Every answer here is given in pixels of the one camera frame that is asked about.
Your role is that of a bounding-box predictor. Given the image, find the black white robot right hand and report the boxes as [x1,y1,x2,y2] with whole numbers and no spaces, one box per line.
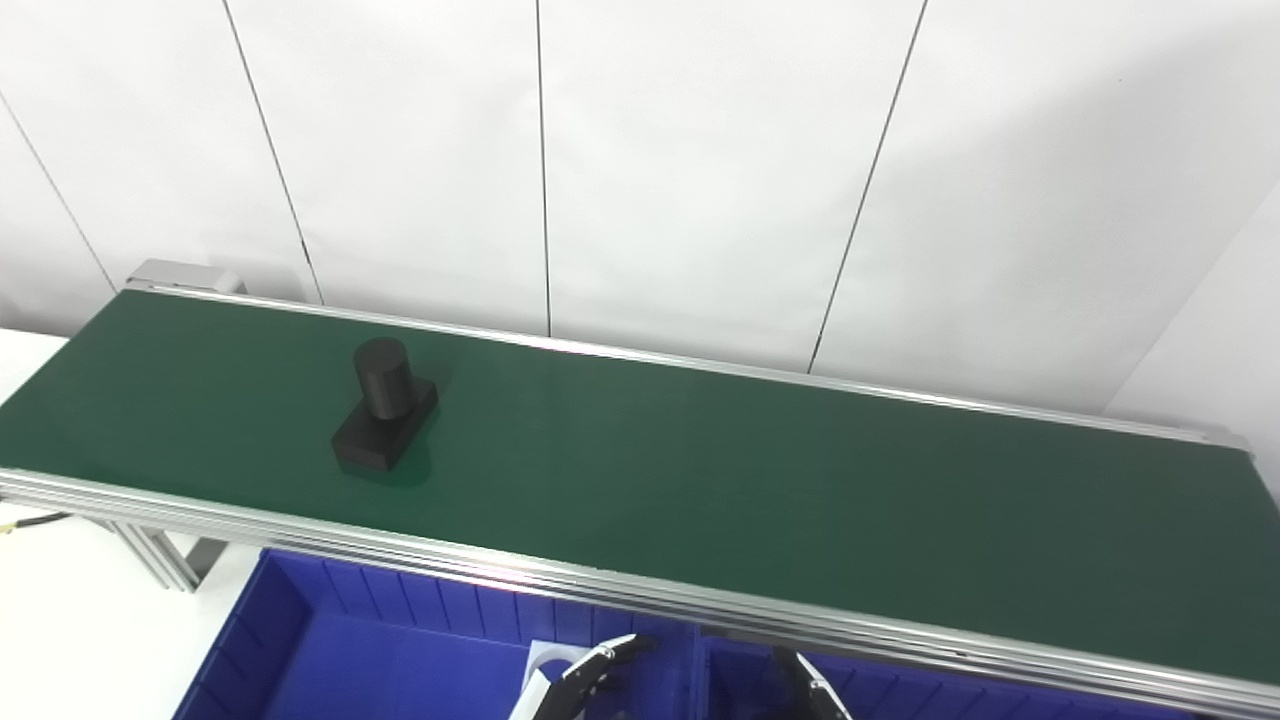
[771,647,854,720]

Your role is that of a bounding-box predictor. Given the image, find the black white robot left hand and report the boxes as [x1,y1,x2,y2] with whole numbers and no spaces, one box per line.
[508,634,657,720]

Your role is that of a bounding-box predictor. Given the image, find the black cylinder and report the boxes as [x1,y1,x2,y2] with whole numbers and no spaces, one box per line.
[331,337,440,475]

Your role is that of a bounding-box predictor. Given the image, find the white square part with hole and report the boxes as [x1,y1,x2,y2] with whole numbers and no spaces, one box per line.
[520,640,593,720]

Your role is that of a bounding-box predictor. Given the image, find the green conveyor belt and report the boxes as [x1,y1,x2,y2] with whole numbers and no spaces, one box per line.
[0,290,1280,693]
[0,258,1280,720]

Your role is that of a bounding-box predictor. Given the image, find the blue plastic bin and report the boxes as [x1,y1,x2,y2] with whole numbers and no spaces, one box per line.
[175,548,703,720]
[695,635,1206,720]

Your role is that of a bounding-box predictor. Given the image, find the aluminium conveyor leg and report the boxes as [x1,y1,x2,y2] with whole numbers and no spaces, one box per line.
[95,520,228,594]

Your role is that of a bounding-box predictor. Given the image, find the grey conveyor end housing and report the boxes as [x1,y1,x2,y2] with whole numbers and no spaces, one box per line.
[125,258,247,297]

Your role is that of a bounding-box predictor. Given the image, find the black cable with yellow tip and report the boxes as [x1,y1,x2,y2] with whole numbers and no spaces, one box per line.
[0,511,73,538]

